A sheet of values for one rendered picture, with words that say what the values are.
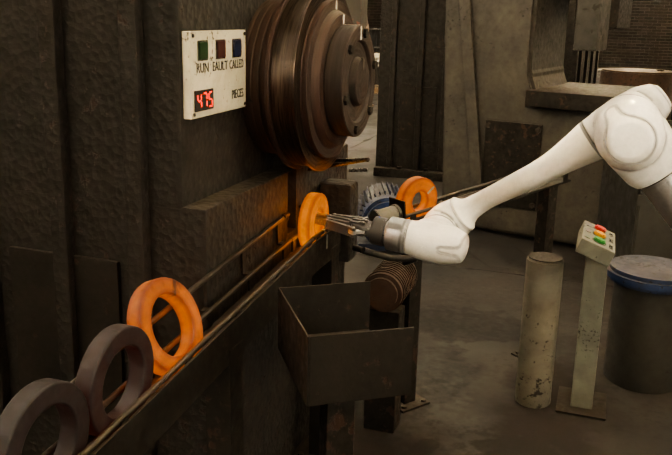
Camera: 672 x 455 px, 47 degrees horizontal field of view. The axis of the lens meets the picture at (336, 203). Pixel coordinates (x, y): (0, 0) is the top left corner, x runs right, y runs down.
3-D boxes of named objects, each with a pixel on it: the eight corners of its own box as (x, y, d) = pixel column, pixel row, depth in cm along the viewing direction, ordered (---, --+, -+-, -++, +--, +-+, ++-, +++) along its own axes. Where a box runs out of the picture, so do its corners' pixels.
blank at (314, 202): (296, 202, 201) (308, 203, 200) (318, 184, 215) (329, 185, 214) (297, 257, 206) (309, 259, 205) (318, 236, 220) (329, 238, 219)
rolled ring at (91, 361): (147, 305, 132) (130, 302, 133) (82, 366, 116) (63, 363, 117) (160, 394, 140) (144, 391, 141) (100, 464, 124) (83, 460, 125)
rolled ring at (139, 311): (124, 300, 136) (110, 304, 138) (167, 392, 140) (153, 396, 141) (178, 262, 153) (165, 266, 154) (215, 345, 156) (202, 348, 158)
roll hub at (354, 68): (322, 143, 189) (324, 24, 183) (357, 128, 215) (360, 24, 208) (343, 144, 188) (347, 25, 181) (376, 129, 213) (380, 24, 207)
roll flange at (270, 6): (229, 181, 189) (228, -20, 178) (301, 150, 232) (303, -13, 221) (267, 184, 186) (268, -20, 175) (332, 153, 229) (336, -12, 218)
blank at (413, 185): (407, 232, 252) (414, 235, 250) (387, 198, 244) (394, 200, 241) (437, 200, 257) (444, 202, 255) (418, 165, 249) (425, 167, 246)
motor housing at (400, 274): (355, 431, 246) (360, 270, 233) (375, 400, 266) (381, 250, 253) (395, 439, 242) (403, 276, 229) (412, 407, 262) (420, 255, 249)
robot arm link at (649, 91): (578, 112, 186) (576, 121, 173) (648, 67, 178) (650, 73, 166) (610, 157, 186) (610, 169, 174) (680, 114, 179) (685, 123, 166)
